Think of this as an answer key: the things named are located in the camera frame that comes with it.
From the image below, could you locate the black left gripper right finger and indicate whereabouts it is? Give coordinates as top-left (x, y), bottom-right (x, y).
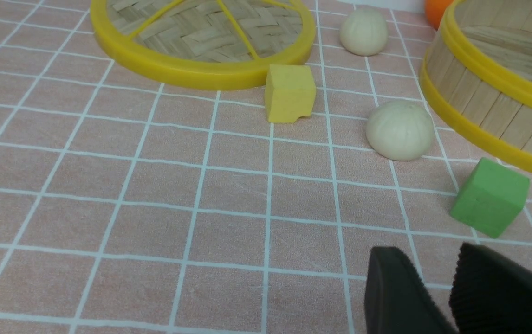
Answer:
top-left (449, 243), bottom-right (532, 334)

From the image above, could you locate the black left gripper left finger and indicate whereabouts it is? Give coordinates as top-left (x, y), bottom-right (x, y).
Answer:
top-left (364, 246), bottom-right (457, 334)

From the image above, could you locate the white bun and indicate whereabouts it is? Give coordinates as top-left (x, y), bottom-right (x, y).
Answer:
top-left (364, 101), bottom-right (435, 161)
top-left (339, 7), bottom-right (389, 57)

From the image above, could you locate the bamboo steamer tray yellow rim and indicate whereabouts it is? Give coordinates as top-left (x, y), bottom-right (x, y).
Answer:
top-left (419, 0), bottom-right (532, 173)

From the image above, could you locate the bamboo steamer lid yellow rim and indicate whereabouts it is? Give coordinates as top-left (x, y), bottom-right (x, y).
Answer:
top-left (90, 0), bottom-right (316, 90)

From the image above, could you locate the green foam cube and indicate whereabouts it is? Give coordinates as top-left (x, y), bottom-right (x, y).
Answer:
top-left (450, 158), bottom-right (531, 238)

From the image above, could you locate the yellow foam cube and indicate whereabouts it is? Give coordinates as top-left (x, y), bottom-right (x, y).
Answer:
top-left (264, 64), bottom-right (317, 123)

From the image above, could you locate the orange fruit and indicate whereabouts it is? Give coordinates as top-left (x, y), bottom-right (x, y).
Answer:
top-left (424, 0), bottom-right (453, 30)

